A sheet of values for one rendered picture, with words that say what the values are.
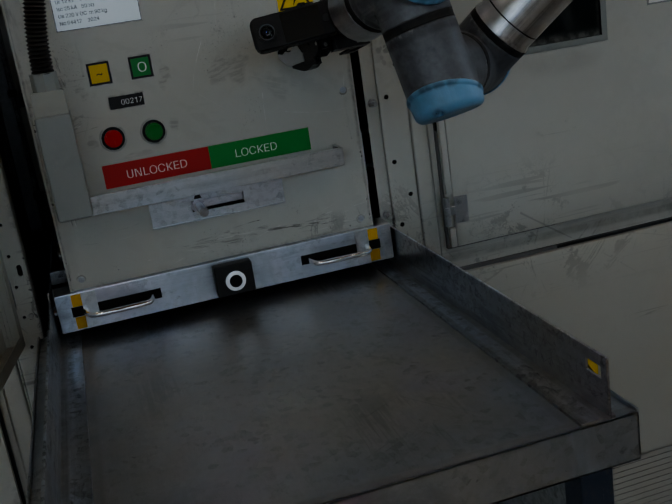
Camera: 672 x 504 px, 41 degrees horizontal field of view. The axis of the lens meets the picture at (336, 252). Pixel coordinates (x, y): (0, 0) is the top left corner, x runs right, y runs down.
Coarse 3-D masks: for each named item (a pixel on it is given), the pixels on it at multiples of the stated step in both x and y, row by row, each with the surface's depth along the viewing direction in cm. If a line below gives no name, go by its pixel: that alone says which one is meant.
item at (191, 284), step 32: (384, 224) 147; (256, 256) 142; (288, 256) 143; (320, 256) 145; (384, 256) 148; (64, 288) 138; (96, 288) 136; (128, 288) 137; (160, 288) 138; (192, 288) 140; (256, 288) 143; (64, 320) 135
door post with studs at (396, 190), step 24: (360, 48) 145; (384, 48) 146; (384, 72) 147; (384, 96) 148; (384, 120) 149; (384, 144) 150; (408, 144) 151; (384, 168) 152; (408, 168) 152; (384, 192) 153; (408, 192) 153; (384, 216) 153; (408, 216) 154
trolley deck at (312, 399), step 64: (128, 320) 143; (192, 320) 139; (256, 320) 135; (320, 320) 131; (384, 320) 127; (128, 384) 119; (192, 384) 116; (256, 384) 113; (320, 384) 110; (384, 384) 107; (448, 384) 105; (512, 384) 103; (128, 448) 101; (192, 448) 99; (256, 448) 97; (320, 448) 95; (384, 448) 93; (448, 448) 91; (512, 448) 89; (576, 448) 92; (640, 448) 94
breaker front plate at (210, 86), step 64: (192, 0) 131; (256, 0) 134; (64, 64) 128; (128, 64) 130; (192, 64) 133; (256, 64) 136; (320, 64) 139; (128, 128) 132; (192, 128) 135; (256, 128) 138; (320, 128) 141; (256, 192) 140; (320, 192) 144; (64, 256) 134; (128, 256) 137; (192, 256) 140
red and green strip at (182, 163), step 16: (304, 128) 140; (224, 144) 137; (240, 144) 138; (256, 144) 139; (272, 144) 139; (288, 144) 140; (304, 144) 141; (144, 160) 134; (160, 160) 135; (176, 160) 136; (192, 160) 136; (208, 160) 137; (224, 160) 138; (240, 160) 138; (112, 176) 133; (128, 176) 134; (144, 176) 135; (160, 176) 135
